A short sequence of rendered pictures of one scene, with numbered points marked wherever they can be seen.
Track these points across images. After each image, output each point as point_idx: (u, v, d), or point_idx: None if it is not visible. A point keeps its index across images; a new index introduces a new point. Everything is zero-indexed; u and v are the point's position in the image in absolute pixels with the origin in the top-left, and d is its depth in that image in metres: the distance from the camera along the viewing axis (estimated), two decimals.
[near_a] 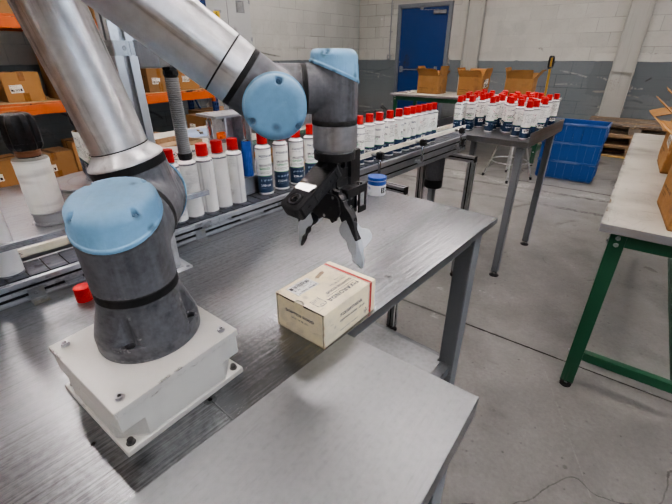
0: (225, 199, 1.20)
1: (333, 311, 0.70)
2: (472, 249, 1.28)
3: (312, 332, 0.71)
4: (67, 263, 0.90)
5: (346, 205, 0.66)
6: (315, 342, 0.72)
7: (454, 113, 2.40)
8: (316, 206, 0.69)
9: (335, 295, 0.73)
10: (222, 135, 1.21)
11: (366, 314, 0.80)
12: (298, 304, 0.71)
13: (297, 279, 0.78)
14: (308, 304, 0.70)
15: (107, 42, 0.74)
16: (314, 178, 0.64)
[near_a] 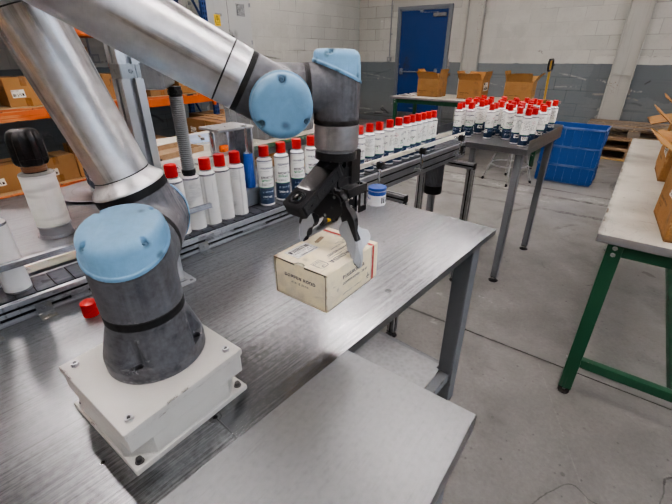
0: (227, 211, 1.22)
1: (336, 272, 0.66)
2: (471, 260, 1.30)
3: (313, 296, 0.68)
4: (73, 278, 0.92)
5: (348, 205, 0.66)
6: (317, 306, 0.68)
7: (454, 120, 2.42)
8: (317, 206, 0.69)
9: (337, 257, 0.70)
10: (224, 148, 1.23)
11: (368, 280, 0.77)
12: (298, 266, 0.67)
13: (296, 244, 0.75)
14: (309, 266, 0.67)
15: (114, 66, 0.76)
16: (316, 177, 0.64)
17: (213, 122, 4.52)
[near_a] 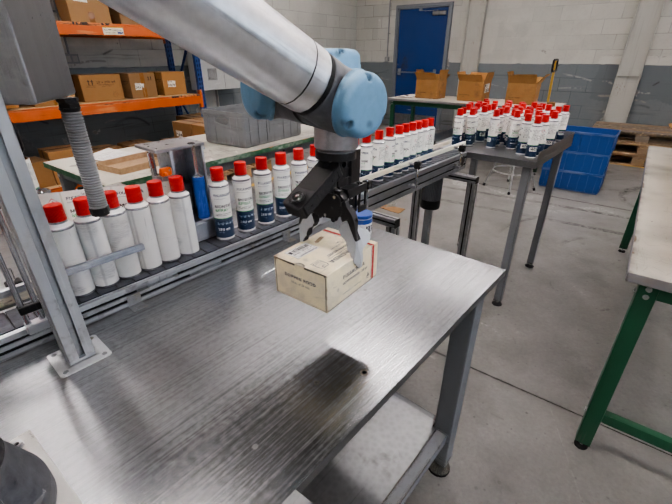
0: (169, 251, 0.97)
1: (336, 272, 0.66)
2: (474, 308, 1.05)
3: (314, 296, 0.68)
4: None
5: (348, 205, 0.66)
6: (317, 306, 0.68)
7: (454, 127, 2.17)
8: (317, 206, 0.70)
9: (337, 257, 0.70)
10: (166, 172, 0.99)
11: (368, 280, 0.77)
12: (298, 266, 0.67)
13: (296, 244, 0.74)
14: (309, 266, 0.67)
15: None
16: (316, 177, 0.64)
17: (198, 126, 4.27)
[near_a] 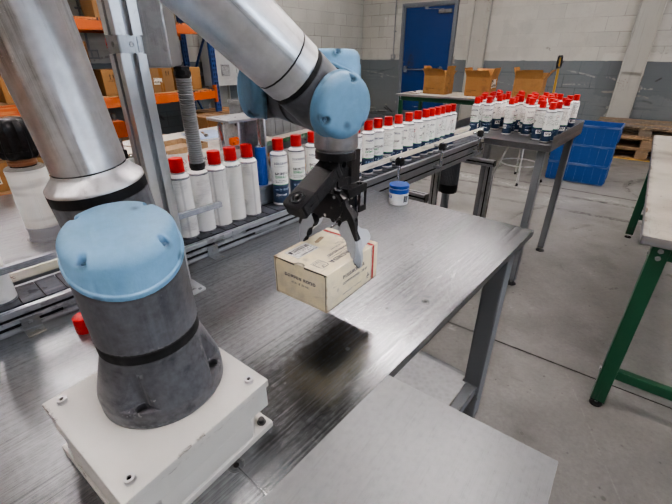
0: (238, 211, 1.10)
1: (336, 272, 0.66)
2: (506, 265, 1.18)
3: (314, 295, 0.68)
4: (65, 287, 0.80)
5: (348, 205, 0.66)
6: (317, 306, 0.68)
7: (471, 115, 2.29)
8: (317, 206, 0.70)
9: (337, 257, 0.70)
10: (235, 141, 1.11)
11: (368, 280, 0.77)
12: (298, 266, 0.67)
13: (296, 244, 0.74)
14: (309, 266, 0.67)
15: (112, 38, 0.64)
16: (316, 177, 0.64)
17: None
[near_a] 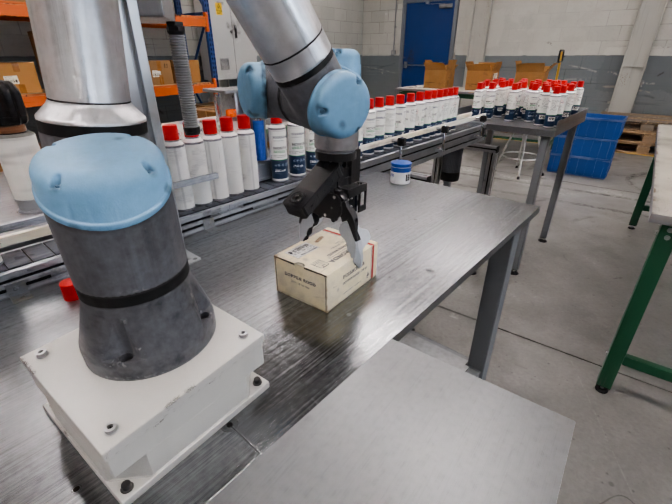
0: (236, 185, 1.06)
1: (336, 272, 0.66)
2: (512, 242, 1.14)
3: (314, 295, 0.68)
4: (53, 254, 0.76)
5: (348, 205, 0.66)
6: (317, 306, 0.68)
7: (473, 101, 2.26)
8: (317, 206, 0.70)
9: (337, 257, 0.70)
10: (232, 113, 1.08)
11: (368, 280, 0.77)
12: (298, 266, 0.67)
13: (296, 244, 0.74)
14: (309, 266, 0.67)
15: None
16: (316, 177, 0.64)
17: (214, 112, 4.36)
